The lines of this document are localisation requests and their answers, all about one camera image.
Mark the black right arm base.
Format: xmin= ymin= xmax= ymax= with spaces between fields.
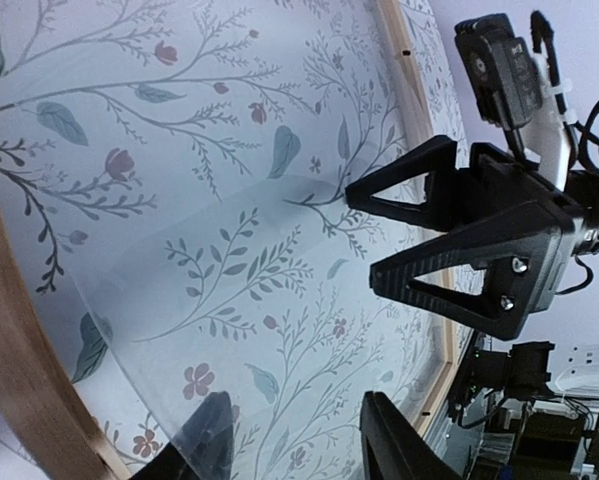
xmin=447 ymin=334 xmax=556 ymax=429

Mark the floral patterned table cover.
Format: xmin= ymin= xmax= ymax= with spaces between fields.
xmin=0 ymin=0 xmax=473 ymax=480

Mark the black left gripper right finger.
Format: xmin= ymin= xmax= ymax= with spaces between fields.
xmin=360 ymin=391 xmax=461 ymax=480

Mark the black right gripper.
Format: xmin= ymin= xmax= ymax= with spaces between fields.
xmin=345 ymin=135 xmax=584 ymax=340

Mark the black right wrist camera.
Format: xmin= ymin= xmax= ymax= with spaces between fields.
xmin=454 ymin=13 xmax=542 ymax=131

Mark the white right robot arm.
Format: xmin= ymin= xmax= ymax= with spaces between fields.
xmin=345 ymin=11 xmax=599 ymax=340

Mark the clear acrylic sheet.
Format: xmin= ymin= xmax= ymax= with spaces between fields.
xmin=83 ymin=176 xmax=440 ymax=479

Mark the light wooden picture frame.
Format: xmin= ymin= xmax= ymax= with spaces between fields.
xmin=0 ymin=0 xmax=458 ymax=480

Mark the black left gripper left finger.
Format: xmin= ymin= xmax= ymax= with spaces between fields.
xmin=131 ymin=391 xmax=235 ymax=480

